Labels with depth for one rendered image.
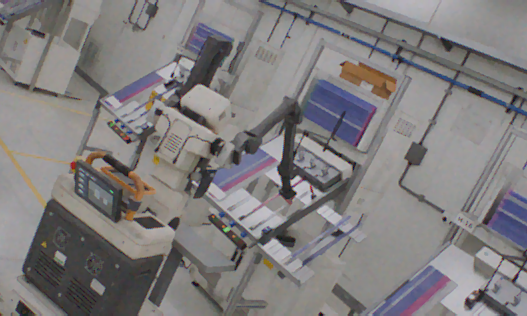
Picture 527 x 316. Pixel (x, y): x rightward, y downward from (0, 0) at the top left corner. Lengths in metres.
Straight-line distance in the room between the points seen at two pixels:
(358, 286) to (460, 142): 1.52
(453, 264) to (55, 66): 5.63
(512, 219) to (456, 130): 2.00
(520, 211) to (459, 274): 0.43
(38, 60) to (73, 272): 5.00
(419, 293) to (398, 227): 2.10
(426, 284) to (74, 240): 1.66
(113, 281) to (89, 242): 0.20
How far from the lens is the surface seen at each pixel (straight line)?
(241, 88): 4.57
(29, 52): 7.28
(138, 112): 4.48
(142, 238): 2.34
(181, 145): 2.62
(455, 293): 2.90
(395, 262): 4.91
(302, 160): 3.57
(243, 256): 3.69
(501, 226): 2.95
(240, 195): 3.48
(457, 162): 4.77
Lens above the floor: 1.68
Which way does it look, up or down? 11 degrees down
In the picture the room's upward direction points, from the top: 27 degrees clockwise
